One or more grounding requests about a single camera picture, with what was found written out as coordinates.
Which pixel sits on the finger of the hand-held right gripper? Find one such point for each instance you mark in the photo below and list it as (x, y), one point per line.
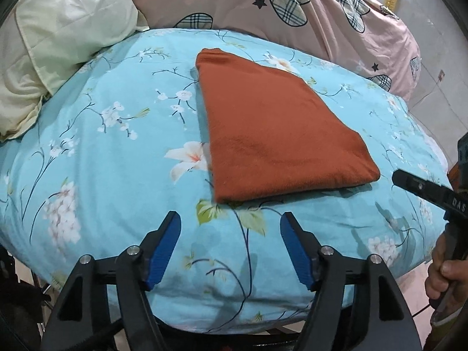
(420, 186)

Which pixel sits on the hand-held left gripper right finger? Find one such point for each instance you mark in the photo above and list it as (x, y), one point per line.
(298, 252)

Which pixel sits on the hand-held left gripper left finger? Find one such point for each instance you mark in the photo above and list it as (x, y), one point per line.
(164, 252)

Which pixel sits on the orange knit sweater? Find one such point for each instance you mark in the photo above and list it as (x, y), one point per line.
(274, 124)

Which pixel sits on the person's right hand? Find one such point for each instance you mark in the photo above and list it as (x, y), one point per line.
(440, 270)

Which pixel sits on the blue floral blanket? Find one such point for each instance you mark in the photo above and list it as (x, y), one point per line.
(109, 153)

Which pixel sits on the cream pillow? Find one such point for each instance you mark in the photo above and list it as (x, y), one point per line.
(73, 25)

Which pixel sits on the pink quilt with plaid hearts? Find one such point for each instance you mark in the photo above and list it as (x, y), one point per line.
(237, 0)

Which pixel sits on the wall outlet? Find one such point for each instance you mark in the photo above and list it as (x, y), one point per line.
(441, 74)

